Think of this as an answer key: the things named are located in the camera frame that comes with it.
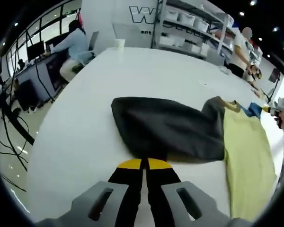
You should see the yellow blue grey garment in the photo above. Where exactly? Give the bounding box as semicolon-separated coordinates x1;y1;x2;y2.
110;95;278;222

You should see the white paper cup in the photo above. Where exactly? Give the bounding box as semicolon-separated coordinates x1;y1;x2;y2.
115;38;126;51

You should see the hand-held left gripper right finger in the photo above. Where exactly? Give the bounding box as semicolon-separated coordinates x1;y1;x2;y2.
145;157;220;227

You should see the black tripod stand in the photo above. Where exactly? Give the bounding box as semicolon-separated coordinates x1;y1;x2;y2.
266;68;283;103

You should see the black monitor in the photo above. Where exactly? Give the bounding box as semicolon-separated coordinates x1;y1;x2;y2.
26;40;45;60

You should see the coloured cloth pile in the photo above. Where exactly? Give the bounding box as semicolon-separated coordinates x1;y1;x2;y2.
249;87;264;98

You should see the grey office chair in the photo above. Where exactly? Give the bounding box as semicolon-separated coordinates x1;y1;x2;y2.
72;31;100;72

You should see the crumpled white plastic wrap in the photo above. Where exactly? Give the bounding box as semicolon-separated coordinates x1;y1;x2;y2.
218;65;233;75

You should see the grey metal storage shelf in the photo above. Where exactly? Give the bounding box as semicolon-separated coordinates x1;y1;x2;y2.
151;0;235;60

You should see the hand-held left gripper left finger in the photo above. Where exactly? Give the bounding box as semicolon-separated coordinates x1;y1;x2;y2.
70;158;145;227

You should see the row of white storage bins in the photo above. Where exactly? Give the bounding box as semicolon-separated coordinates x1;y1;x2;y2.
160;8;212;55

